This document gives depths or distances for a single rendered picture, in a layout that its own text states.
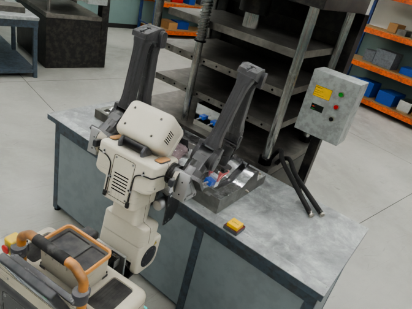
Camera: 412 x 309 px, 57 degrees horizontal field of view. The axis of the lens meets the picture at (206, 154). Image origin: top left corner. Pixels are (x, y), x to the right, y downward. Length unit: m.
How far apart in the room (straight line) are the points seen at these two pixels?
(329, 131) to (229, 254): 1.02
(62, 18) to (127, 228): 4.71
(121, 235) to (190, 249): 0.57
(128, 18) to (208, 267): 8.24
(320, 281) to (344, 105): 1.09
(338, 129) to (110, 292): 1.63
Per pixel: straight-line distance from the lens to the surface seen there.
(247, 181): 2.08
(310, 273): 1.82
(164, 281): 2.42
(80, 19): 6.13
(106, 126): 1.61
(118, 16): 9.65
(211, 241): 2.01
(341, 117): 2.43
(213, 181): 1.86
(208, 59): 2.76
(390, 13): 8.64
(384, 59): 7.96
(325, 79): 2.43
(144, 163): 1.37
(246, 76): 1.44
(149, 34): 1.59
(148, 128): 1.40
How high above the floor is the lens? 1.92
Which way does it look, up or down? 27 degrees down
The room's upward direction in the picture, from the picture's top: 14 degrees clockwise
